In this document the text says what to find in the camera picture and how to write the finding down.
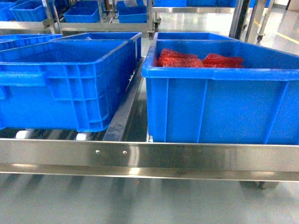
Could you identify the empty blue bin front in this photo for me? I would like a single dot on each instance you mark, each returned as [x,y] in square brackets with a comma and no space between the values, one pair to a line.
[72,85]

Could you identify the red bubble wrap bags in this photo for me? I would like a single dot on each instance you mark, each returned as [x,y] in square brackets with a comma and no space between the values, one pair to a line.
[174,59]

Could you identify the far left blue bin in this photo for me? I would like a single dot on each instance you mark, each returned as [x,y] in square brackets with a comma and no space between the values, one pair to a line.
[21,40]

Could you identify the background steel cart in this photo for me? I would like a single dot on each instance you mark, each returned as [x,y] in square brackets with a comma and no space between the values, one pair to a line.
[109,23]

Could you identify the blue bin behind red bags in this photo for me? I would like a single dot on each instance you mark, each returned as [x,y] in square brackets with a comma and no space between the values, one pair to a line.
[191,36]

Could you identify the stainless steel flow rack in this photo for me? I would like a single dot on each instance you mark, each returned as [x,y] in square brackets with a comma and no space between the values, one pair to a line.
[126,150]

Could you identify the blue bin with red bags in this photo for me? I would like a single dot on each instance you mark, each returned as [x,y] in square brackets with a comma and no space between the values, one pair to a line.
[256,104]

